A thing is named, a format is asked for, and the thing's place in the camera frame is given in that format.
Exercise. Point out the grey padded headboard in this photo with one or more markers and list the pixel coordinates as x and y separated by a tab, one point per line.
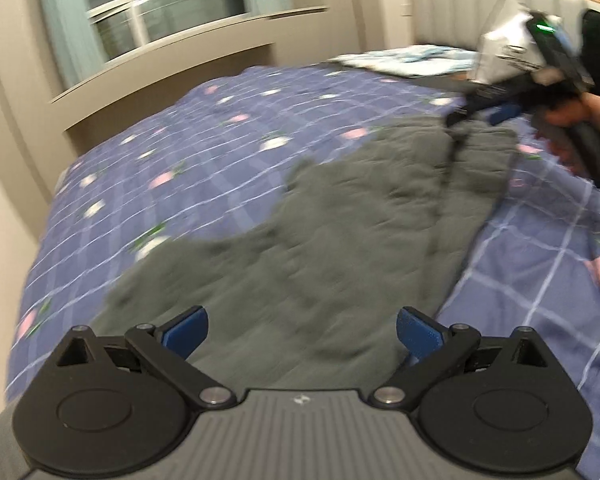
450	15

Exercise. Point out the light blue folded blanket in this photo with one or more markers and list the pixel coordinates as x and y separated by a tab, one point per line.
410	59

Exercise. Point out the blue floral checked quilt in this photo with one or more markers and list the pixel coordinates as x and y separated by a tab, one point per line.
190	160

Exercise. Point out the person's right hand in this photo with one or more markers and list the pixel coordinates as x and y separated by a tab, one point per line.
587	110

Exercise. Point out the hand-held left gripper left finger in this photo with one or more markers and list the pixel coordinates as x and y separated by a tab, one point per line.
189	331

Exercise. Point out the window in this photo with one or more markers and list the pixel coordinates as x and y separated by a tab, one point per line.
170	0

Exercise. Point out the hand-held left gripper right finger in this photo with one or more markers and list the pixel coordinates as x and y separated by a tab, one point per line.
419	332

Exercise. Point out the grey pants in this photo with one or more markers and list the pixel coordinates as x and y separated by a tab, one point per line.
330	235

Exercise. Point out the dark grey bedsheet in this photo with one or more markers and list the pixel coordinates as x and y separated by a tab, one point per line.
430	82

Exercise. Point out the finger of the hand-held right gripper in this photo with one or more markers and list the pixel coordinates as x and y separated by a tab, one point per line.
504	114
472	102

